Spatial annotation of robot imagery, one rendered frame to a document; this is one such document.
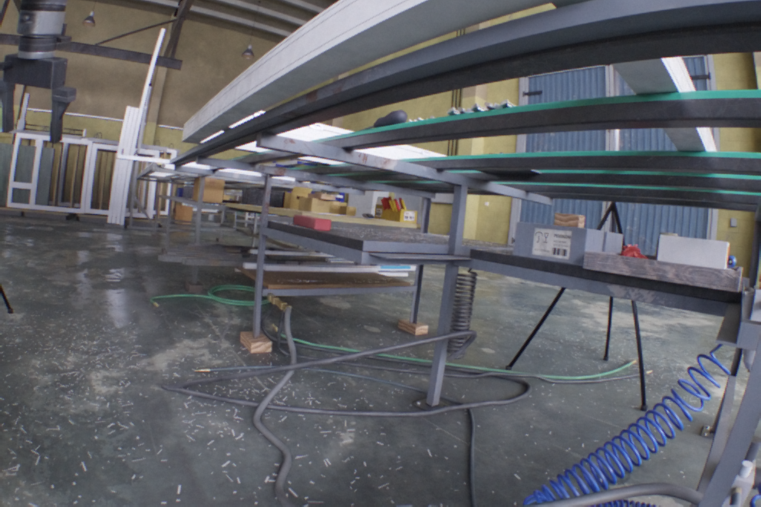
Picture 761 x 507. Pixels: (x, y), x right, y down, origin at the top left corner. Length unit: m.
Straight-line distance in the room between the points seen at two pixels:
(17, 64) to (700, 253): 1.41
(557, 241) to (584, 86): 6.89
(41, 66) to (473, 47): 0.69
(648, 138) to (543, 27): 6.86
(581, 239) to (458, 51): 0.76
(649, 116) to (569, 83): 7.49
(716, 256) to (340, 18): 0.87
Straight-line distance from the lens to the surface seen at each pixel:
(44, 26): 0.78
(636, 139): 7.24
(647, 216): 6.97
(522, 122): 0.64
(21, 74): 0.83
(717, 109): 0.55
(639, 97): 0.58
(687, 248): 0.99
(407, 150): 1.49
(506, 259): 1.19
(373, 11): 0.45
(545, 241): 1.13
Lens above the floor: 0.67
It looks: 1 degrees down
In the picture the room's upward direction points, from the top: 6 degrees clockwise
